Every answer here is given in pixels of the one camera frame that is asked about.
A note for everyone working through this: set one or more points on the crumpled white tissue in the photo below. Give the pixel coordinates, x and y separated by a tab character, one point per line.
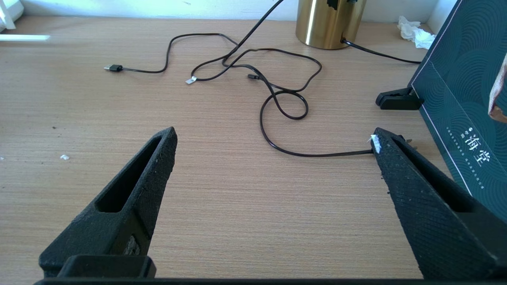
416	32

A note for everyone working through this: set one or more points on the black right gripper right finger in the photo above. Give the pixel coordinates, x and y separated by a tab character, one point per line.
443	221

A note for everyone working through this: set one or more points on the black plastic clip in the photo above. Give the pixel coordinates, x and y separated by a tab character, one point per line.
398	99

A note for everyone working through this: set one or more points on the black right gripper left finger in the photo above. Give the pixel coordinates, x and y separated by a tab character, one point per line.
111	229

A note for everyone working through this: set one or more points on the white wifi router with antennas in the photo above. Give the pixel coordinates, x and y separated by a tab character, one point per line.
12	19

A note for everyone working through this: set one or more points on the brass desk lamp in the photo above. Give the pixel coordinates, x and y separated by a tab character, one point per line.
328	23

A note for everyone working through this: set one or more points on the black power plug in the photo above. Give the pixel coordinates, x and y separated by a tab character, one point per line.
408	141

